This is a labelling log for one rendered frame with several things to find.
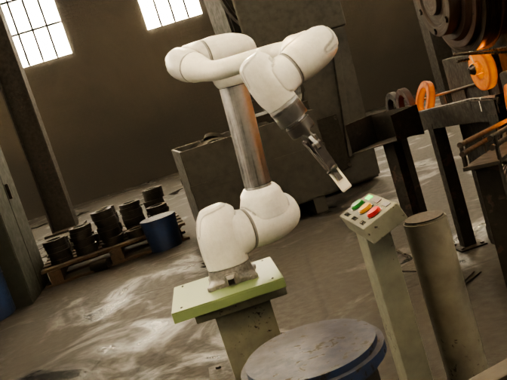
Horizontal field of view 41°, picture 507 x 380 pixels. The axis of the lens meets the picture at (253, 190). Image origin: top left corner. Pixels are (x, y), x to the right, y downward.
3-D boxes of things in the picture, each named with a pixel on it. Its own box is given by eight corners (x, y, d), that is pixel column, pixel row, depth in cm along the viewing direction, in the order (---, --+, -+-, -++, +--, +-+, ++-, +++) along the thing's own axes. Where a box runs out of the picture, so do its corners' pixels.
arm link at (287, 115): (293, 94, 186) (305, 111, 187) (267, 114, 186) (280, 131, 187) (299, 93, 177) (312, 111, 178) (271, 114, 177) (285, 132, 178)
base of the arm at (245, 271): (207, 295, 226) (202, 280, 226) (209, 280, 248) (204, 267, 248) (259, 280, 227) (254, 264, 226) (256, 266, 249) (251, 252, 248)
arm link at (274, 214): (240, 246, 251) (289, 227, 260) (261, 253, 237) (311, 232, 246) (186, 42, 235) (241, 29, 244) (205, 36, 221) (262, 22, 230)
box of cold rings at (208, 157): (311, 194, 575) (285, 106, 564) (342, 205, 494) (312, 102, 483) (198, 234, 559) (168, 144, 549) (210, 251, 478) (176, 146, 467)
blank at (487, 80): (502, 73, 240) (494, 75, 240) (490, 96, 255) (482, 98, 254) (483, 39, 246) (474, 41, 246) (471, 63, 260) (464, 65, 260)
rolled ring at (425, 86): (416, 84, 331) (422, 84, 331) (414, 121, 330) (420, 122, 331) (429, 77, 312) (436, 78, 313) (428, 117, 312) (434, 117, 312)
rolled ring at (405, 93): (403, 86, 332) (409, 84, 332) (391, 93, 350) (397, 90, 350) (415, 121, 332) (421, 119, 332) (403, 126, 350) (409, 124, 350)
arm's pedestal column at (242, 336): (214, 417, 224) (185, 332, 219) (210, 372, 263) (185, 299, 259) (327, 378, 226) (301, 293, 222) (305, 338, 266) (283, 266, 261)
